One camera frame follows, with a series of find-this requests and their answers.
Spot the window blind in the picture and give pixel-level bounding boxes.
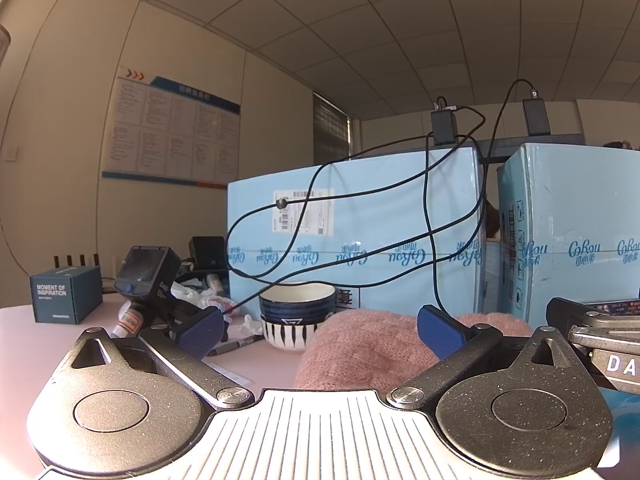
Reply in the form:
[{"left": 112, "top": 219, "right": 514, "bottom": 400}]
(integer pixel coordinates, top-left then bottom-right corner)
[{"left": 313, "top": 91, "right": 351, "bottom": 162}]

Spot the black and white patterned bowl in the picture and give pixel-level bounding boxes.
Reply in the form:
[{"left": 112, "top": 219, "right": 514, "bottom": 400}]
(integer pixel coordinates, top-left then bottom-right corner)
[{"left": 260, "top": 317, "right": 321, "bottom": 352}]

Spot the black power adapter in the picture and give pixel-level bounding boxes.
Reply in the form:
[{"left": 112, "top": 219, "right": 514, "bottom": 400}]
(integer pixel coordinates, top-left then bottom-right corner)
[
  {"left": 431, "top": 96, "right": 459, "bottom": 147},
  {"left": 522, "top": 89, "right": 552, "bottom": 137}
]

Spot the blue printed mat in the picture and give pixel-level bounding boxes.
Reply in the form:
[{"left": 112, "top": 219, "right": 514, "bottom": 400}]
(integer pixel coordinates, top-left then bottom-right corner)
[{"left": 597, "top": 387, "right": 640, "bottom": 466}]

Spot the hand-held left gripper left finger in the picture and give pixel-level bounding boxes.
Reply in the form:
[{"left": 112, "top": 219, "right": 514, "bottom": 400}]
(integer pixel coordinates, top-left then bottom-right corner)
[{"left": 50, "top": 305, "right": 255, "bottom": 409}]

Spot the black rectangular device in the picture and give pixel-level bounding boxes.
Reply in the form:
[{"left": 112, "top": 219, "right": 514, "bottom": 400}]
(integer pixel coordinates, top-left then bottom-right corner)
[{"left": 189, "top": 236, "right": 228, "bottom": 272}]

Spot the black marker pen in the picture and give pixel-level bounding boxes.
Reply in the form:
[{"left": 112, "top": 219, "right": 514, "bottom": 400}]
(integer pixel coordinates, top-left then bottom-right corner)
[{"left": 206, "top": 334, "right": 266, "bottom": 357}]

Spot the small dark blue box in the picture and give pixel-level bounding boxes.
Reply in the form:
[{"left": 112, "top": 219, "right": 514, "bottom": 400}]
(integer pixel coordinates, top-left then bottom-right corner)
[{"left": 29, "top": 266, "right": 104, "bottom": 325}]

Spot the black handheld camera device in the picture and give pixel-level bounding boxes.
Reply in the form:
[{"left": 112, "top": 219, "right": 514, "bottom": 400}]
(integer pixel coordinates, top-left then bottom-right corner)
[{"left": 114, "top": 245, "right": 183, "bottom": 333}]

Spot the pink knitted garment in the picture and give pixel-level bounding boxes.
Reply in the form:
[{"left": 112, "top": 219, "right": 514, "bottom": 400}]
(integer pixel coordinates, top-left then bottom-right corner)
[{"left": 294, "top": 310, "right": 533, "bottom": 392}]

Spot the crumpled white wrapper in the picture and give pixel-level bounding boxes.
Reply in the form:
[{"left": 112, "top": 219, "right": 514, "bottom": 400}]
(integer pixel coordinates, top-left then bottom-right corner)
[{"left": 170, "top": 280, "right": 236, "bottom": 317}]

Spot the blue striped ceramic bowl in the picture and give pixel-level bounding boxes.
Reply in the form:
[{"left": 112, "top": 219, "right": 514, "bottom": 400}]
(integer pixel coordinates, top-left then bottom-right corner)
[{"left": 258, "top": 281, "right": 337, "bottom": 326}]

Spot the light blue cardboard box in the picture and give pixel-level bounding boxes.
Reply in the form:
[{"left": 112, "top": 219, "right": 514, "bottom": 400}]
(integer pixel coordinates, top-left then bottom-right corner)
[{"left": 496, "top": 142, "right": 640, "bottom": 333}]

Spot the wall information poster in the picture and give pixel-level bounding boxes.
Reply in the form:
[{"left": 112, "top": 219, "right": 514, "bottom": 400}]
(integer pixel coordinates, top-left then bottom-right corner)
[{"left": 101, "top": 65, "right": 242, "bottom": 191}]

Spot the black router with antennas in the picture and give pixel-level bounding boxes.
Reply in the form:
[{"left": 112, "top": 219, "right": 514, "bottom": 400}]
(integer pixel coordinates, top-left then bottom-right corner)
[{"left": 52, "top": 253, "right": 103, "bottom": 270}]

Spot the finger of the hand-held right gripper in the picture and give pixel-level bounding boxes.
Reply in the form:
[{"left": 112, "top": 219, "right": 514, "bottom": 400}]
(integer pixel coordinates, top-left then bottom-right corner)
[{"left": 545, "top": 297, "right": 610, "bottom": 335}]

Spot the black cable with bead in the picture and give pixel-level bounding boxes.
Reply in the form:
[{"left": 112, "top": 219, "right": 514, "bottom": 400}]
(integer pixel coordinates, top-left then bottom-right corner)
[{"left": 225, "top": 105, "right": 487, "bottom": 318}]

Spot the small bottle red label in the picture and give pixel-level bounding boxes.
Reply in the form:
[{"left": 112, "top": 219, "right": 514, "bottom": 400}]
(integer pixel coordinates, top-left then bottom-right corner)
[{"left": 111, "top": 305, "right": 146, "bottom": 339}]

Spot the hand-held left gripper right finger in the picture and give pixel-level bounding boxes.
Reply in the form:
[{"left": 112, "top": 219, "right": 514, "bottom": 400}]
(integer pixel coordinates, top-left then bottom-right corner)
[{"left": 386, "top": 304, "right": 597, "bottom": 412}]

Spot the light blue box white label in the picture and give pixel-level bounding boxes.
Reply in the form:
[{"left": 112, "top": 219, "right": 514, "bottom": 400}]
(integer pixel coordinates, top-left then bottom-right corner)
[{"left": 227, "top": 146, "right": 487, "bottom": 322}]

